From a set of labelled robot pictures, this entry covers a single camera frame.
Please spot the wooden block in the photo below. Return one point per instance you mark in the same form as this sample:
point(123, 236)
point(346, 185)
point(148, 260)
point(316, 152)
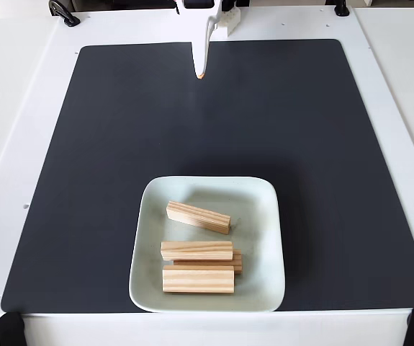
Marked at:
point(196, 250)
point(238, 266)
point(199, 217)
point(197, 280)

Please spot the black table clamp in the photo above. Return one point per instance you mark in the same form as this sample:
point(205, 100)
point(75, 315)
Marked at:
point(341, 9)
point(64, 12)

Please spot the black rubber mat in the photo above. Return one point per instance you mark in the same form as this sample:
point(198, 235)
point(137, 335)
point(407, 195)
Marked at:
point(84, 180)

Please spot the pale green square plate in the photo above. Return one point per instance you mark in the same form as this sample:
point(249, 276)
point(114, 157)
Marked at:
point(156, 223)

